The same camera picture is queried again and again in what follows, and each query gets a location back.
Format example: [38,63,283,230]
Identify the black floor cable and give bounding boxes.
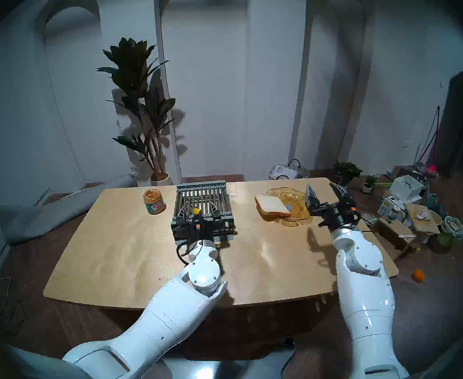
[0,299,27,336]

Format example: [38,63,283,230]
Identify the wicker basket with black handle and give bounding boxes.
[267,159,311,180]

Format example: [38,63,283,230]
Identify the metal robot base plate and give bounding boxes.
[158,337,298,379]

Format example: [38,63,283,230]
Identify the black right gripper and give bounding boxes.
[306,182,361,229]

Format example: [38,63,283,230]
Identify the tall potted plant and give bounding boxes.
[96,37,177,186]

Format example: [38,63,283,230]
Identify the grey dish rack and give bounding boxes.
[171,180,235,244]

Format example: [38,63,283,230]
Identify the white square box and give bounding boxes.
[389,175,426,203]

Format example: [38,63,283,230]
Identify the open peanut butter jar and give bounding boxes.
[143,188,165,215]

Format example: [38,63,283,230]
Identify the brown cardboard box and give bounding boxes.
[376,216,417,260]

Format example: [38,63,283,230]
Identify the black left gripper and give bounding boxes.
[175,203,222,244]

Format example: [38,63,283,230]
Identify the wooden cutting board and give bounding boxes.
[404,203,440,235]

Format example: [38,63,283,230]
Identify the white floor cable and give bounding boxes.
[0,277,11,315]

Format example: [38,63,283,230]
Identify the white and blue carton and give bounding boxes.
[378,195,411,227]

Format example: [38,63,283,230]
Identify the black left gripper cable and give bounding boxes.
[176,240,194,266]

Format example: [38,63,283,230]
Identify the bushy small potted plant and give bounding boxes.
[333,160,363,187]

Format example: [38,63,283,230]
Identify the amber glass plate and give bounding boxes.
[258,187,314,227]

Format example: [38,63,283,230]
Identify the slice of white bread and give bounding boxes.
[255,193,292,218]

